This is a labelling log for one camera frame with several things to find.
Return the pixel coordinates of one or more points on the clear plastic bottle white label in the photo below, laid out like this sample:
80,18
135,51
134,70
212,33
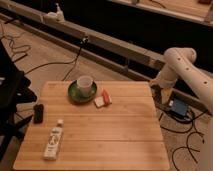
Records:
53,144

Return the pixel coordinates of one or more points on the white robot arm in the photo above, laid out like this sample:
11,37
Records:
179,63

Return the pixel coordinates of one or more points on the orange and white small carton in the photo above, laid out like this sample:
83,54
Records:
103,100

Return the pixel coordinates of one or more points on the green plate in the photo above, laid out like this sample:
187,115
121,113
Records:
75,95

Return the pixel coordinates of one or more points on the white paper cup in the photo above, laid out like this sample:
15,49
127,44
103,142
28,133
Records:
84,84

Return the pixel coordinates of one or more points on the black small device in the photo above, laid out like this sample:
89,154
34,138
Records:
38,113

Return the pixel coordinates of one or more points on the blue box on floor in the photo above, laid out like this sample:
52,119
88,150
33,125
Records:
179,108

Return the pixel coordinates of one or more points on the white object on beam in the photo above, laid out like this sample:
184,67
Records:
58,15

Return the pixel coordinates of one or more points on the black chair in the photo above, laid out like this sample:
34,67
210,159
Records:
14,89

